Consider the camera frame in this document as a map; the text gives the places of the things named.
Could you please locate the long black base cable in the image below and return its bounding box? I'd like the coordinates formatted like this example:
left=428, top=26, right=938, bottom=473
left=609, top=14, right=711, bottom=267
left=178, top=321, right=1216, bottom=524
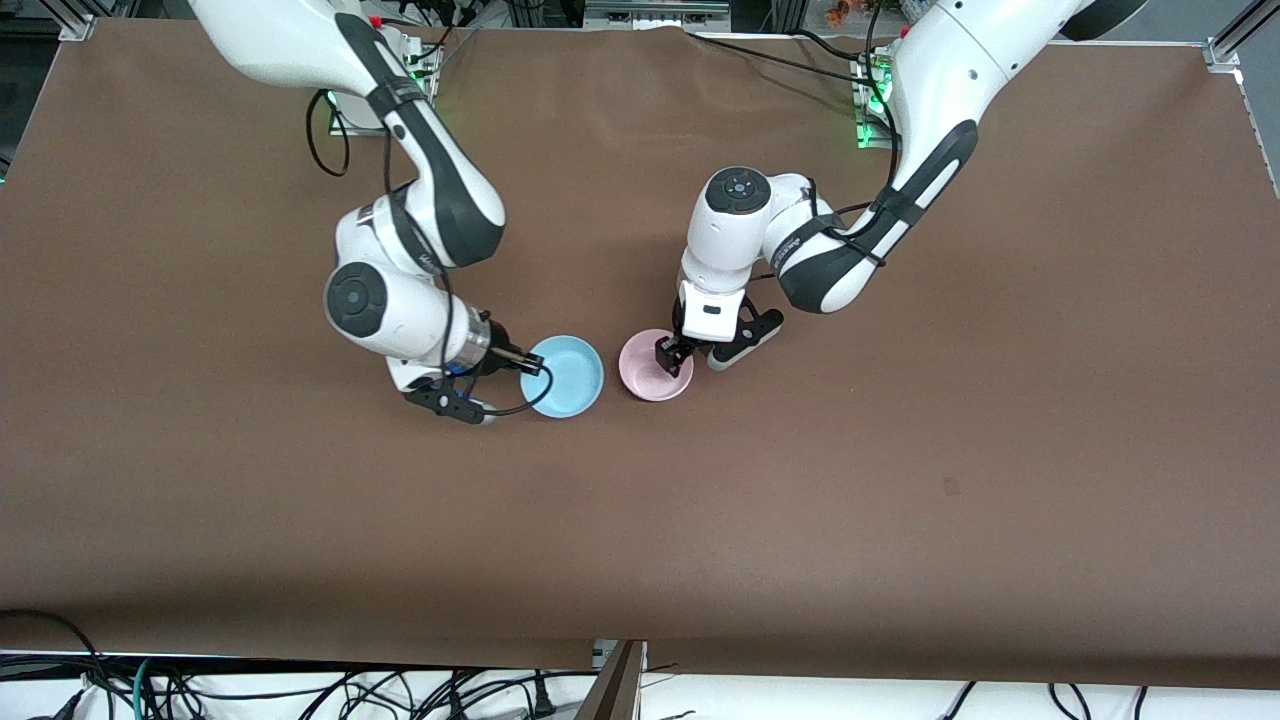
left=688, top=33, right=883, bottom=87

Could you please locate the silver metal rail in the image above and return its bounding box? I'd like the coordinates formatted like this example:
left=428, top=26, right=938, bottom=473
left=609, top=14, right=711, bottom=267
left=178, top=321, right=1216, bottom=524
left=585, top=0, right=732, bottom=32

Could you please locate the grey metal post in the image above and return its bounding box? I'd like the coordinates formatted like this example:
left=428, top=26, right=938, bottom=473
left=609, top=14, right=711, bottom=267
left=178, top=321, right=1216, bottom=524
left=575, top=640, right=647, bottom=720

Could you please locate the short black base cable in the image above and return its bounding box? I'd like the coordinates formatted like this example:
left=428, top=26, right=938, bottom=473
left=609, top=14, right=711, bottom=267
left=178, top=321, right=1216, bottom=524
left=795, top=28, right=881, bottom=59

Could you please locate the light blue bowl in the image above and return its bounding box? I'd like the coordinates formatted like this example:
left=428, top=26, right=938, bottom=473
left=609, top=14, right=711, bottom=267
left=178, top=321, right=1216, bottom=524
left=520, top=335, right=605, bottom=419

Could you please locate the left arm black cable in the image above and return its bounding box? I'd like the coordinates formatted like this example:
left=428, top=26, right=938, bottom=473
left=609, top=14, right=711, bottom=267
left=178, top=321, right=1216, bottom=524
left=745, top=0, right=906, bottom=286

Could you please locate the left arm silver base plate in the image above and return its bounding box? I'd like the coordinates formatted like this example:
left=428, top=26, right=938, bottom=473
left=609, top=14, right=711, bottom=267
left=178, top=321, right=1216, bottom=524
left=852, top=58, right=898, bottom=152

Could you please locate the right arm silver base plate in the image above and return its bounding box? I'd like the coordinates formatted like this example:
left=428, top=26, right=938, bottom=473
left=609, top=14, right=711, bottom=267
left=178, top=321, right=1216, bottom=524
left=328, top=100, right=389, bottom=138

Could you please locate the brown table cover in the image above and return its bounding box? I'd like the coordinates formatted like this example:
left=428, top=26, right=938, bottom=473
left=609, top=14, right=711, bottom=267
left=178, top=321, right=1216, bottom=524
left=0, top=18, right=1280, bottom=691

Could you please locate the black looped floor cable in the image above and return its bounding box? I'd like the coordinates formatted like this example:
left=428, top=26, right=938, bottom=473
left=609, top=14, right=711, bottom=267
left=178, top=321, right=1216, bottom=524
left=0, top=608, right=103, bottom=720

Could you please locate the pink bowl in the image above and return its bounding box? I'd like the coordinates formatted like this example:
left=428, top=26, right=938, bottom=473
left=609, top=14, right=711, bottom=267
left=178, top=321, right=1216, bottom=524
left=618, top=328, right=695, bottom=403

